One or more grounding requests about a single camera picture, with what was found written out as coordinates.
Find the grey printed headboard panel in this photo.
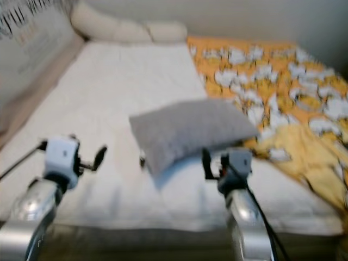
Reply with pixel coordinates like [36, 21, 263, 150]
[0, 0, 74, 125]

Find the grey bed base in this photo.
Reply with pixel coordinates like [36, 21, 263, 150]
[0, 219, 348, 260]

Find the short cream pillow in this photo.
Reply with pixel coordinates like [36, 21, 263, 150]
[146, 22, 189, 44]

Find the white quilted mattress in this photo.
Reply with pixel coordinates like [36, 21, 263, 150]
[0, 42, 344, 238]

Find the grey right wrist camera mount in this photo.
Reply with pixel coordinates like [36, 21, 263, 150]
[227, 149, 254, 179]

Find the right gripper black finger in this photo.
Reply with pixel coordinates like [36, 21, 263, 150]
[201, 147, 215, 182]

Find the beige padded bed frame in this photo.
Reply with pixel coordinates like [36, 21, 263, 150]
[0, 37, 89, 151]

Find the long cream bolster pillow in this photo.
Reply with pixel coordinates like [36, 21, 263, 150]
[71, 2, 153, 44]

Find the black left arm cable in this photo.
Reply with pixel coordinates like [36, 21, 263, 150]
[0, 141, 48, 181]

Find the grey pillow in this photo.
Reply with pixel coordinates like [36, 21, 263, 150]
[129, 99, 261, 178]

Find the yellow egg-print blanket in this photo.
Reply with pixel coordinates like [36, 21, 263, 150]
[188, 35, 348, 216]

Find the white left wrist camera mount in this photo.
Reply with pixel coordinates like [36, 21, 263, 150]
[43, 135, 80, 189]

